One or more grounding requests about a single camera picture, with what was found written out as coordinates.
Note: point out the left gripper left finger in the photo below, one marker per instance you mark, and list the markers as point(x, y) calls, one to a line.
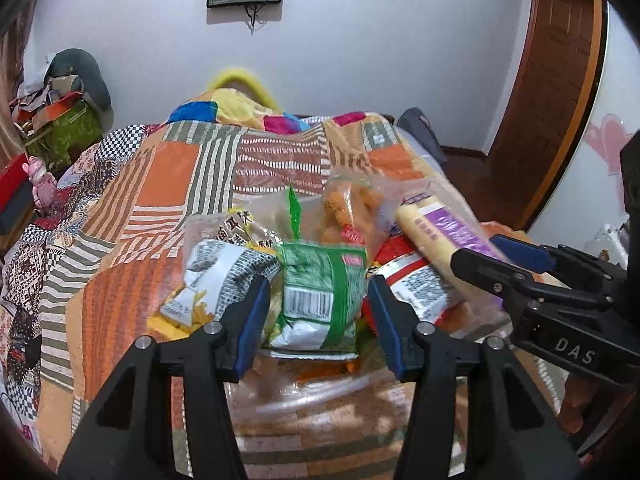
point(126, 432)

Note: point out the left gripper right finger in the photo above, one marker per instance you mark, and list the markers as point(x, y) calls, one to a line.
point(512, 431)

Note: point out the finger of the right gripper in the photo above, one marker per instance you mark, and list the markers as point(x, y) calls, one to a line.
point(554, 260)
point(499, 278)

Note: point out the purple label cake pack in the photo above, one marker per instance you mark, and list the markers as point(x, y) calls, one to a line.
point(438, 233)

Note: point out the red white snack bag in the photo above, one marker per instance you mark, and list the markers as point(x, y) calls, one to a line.
point(414, 280)

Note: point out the fried orange snack bag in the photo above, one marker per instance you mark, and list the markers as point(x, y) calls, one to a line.
point(357, 210)

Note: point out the yellow chip bag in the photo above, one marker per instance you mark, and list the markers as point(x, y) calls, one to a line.
point(217, 275)

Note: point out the green white snack bag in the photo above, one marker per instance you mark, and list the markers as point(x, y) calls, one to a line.
point(322, 292)

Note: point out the green edged cat ear snack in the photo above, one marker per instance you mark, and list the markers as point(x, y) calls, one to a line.
point(262, 223)

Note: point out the person right hand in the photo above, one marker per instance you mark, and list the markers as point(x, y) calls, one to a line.
point(579, 392)

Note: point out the white heart sliding door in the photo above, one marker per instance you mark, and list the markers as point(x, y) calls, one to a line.
point(589, 197)

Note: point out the clear plastic storage bin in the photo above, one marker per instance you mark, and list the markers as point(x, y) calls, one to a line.
point(286, 404)

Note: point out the patchwork bed quilt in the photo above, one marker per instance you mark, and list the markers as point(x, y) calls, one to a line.
point(79, 285)

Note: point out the dark backpack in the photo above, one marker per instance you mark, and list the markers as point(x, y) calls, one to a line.
point(415, 123)

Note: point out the brown wooden door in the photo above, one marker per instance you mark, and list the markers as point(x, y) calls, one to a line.
point(549, 104)

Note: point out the dark grey box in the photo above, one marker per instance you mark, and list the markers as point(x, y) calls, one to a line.
point(14, 210)

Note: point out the pink rabbit toy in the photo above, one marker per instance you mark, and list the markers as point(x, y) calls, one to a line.
point(42, 181)

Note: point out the red shoe box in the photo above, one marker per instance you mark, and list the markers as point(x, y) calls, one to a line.
point(11, 178)

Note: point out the green cardboard box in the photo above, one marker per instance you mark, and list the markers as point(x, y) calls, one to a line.
point(60, 143)

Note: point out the yellow headboard cushion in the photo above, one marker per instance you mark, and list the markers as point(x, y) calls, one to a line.
point(240, 78)

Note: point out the grey green pillow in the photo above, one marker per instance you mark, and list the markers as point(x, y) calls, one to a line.
point(80, 63)

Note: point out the striped brown curtain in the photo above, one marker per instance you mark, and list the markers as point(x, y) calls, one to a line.
point(13, 46)

